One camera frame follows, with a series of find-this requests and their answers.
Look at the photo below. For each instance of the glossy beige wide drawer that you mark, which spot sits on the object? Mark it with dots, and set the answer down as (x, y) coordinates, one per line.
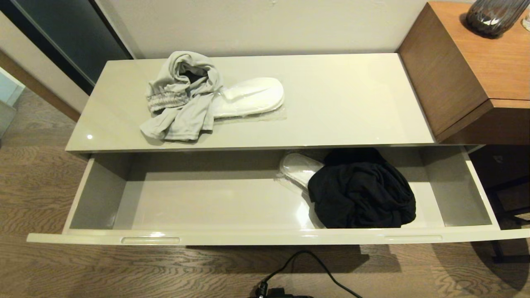
(207, 203)

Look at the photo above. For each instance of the brown wooden desk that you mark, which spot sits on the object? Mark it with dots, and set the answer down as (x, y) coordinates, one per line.
(468, 62)

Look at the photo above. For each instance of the dark ribbed glass vase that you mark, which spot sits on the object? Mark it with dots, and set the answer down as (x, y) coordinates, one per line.
(492, 16)

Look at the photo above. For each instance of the black metal stand legs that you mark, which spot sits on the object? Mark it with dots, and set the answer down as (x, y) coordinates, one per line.
(509, 198)

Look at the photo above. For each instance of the glossy beige low cabinet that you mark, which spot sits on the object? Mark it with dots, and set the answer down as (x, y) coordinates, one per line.
(331, 99)

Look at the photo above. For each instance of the black garment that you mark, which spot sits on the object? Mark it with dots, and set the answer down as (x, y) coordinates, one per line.
(360, 190)

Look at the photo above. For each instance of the robot base housing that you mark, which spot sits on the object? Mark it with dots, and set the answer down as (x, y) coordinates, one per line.
(281, 294)

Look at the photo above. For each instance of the dark glass door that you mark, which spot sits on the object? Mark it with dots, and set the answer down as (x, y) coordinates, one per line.
(70, 37)

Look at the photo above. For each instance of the white slipper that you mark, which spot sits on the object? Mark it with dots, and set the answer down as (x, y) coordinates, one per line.
(252, 98)
(300, 167)

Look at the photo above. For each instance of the light grey garment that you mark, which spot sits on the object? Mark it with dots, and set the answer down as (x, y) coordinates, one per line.
(182, 105)

